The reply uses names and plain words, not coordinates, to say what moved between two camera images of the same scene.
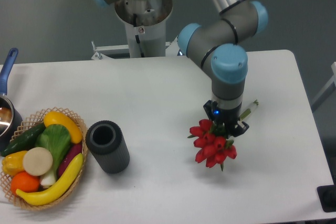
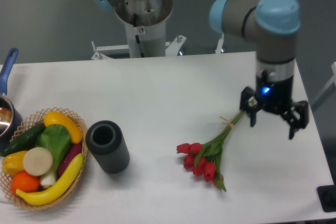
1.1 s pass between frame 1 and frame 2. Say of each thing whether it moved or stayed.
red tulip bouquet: moved
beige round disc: stayed
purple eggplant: stayed
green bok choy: stayed
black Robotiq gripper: moved
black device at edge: stayed
